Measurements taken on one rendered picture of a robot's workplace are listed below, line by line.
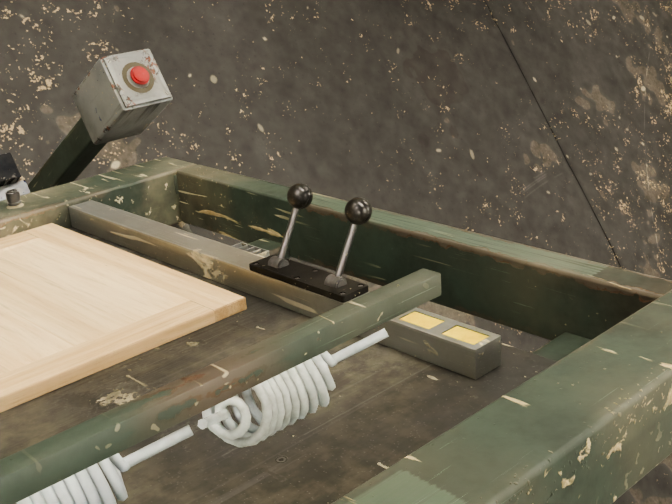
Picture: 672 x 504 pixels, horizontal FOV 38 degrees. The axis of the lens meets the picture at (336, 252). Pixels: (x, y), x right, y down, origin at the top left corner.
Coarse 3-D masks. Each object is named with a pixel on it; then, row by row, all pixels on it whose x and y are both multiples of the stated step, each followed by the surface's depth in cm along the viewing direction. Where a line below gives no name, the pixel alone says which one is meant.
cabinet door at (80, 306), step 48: (0, 240) 169; (48, 240) 167; (96, 240) 165; (0, 288) 148; (48, 288) 147; (96, 288) 145; (144, 288) 144; (192, 288) 142; (0, 336) 131; (48, 336) 130; (96, 336) 129; (144, 336) 127; (0, 384) 117; (48, 384) 118
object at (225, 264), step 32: (96, 224) 172; (128, 224) 166; (160, 224) 164; (160, 256) 159; (192, 256) 152; (224, 256) 148; (256, 256) 147; (256, 288) 141; (288, 288) 136; (448, 320) 120; (416, 352) 120; (448, 352) 116; (480, 352) 113
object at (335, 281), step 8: (352, 200) 131; (360, 200) 130; (352, 208) 130; (360, 208) 130; (368, 208) 130; (352, 216) 130; (360, 216) 130; (368, 216) 131; (352, 224) 131; (360, 224) 131; (352, 232) 131; (352, 240) 131; (344, 248) 131; (344, 256) 131; (344, 264) 131; (336, 272) 131; (328, 280) 131; (336, 280) 130; (344, 280) 131
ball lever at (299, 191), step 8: (296, 184) 139; (304, 184) 139; (288, 192) 139; (296, 192) 138; (304, 192) 138; (288, 200) 139; (296, 200) 138; (304, 200) 138; (296, 208) 140; (296, 216) 140; (288, 224) 140; (288, 232) 139; (288, 240) 140; (280, 248) 140; (272, 256) 140; (280, 256) 139; (272, 264) 139; (280, 264) 138; (288, 264) 139
